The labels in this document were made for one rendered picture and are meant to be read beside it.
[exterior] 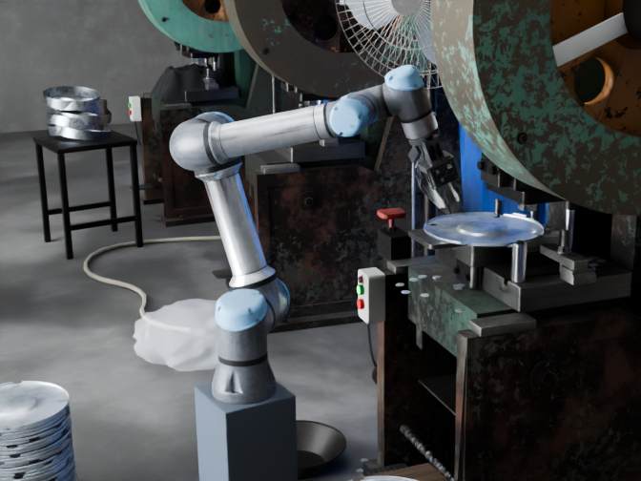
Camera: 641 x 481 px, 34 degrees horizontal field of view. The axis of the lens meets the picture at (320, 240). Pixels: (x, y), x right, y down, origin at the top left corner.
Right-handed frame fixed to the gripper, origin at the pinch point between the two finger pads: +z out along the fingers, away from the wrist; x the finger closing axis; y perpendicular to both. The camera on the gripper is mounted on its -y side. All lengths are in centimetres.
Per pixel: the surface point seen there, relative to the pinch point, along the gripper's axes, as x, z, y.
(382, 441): -33, 66, -26
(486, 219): 12.5, 14.2, -15.6
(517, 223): 17.6, 15.9, -9.0
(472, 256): 2.1, 14.9, -1.9
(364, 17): 22, -27, -100
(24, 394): -115, 16, -47
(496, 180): 14.4, 0.7, -3.8
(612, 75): 33, -24, 30
